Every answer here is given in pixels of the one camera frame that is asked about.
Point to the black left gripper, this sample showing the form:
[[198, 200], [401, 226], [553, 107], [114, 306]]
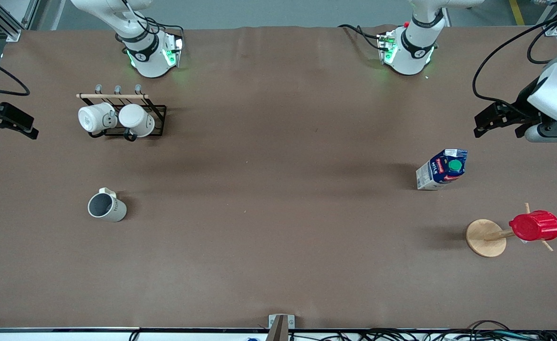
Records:
[[521, 108]]

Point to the blue milk carton green cap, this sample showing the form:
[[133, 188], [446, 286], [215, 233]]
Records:
[[437, 173]]

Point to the white ribbed mug grey inside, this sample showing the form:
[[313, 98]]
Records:
[[110, 208]]

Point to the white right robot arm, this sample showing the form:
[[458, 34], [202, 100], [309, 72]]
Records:
[[150, 61]]

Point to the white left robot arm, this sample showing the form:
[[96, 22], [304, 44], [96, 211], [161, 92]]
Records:
[[413, 57]]

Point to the red ribbed cup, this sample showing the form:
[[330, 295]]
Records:
[[536, 226]]

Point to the white mug with round print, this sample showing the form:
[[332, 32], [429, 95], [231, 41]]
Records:
[[91, 118]]

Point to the wooden mug tree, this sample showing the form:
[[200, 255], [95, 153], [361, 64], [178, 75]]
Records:
[[485, 237]]

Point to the plain white mug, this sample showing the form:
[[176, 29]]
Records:
[[136, 118]]

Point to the aluminium frame profile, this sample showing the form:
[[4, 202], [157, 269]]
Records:
[[4, 23]]

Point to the metal bracket with wooden post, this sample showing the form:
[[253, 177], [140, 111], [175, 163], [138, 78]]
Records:
[[280, 327]]

